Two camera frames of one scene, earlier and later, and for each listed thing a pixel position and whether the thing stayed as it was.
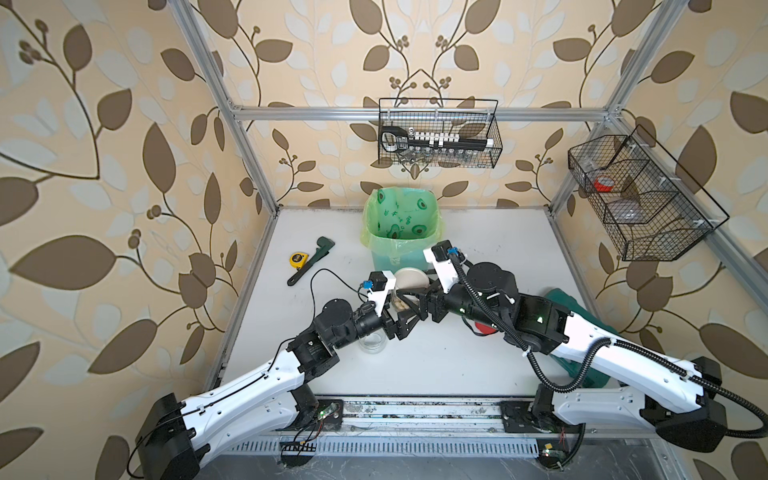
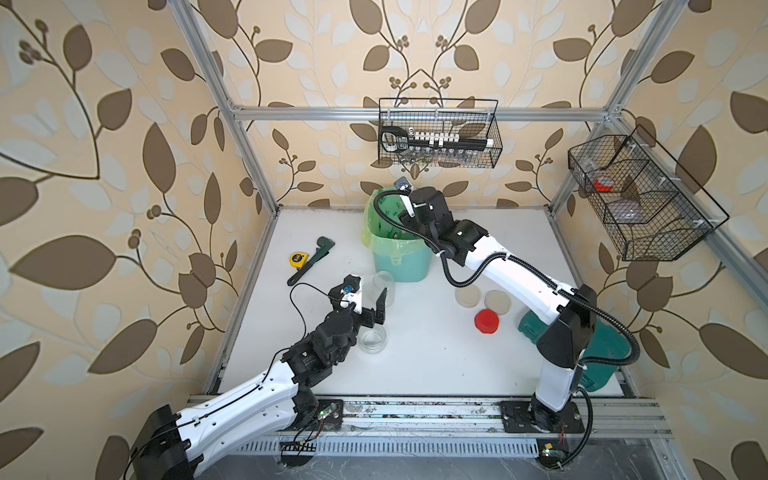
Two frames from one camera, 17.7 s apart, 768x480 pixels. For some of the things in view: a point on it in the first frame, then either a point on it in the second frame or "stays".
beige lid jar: (374, 343) stays
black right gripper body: (437, 290) → (414, 225)
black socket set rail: (398, 139) stays
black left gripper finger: (406, 321) → (380, 307)
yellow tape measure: (298, 260) stays
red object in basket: (601, 187) stays
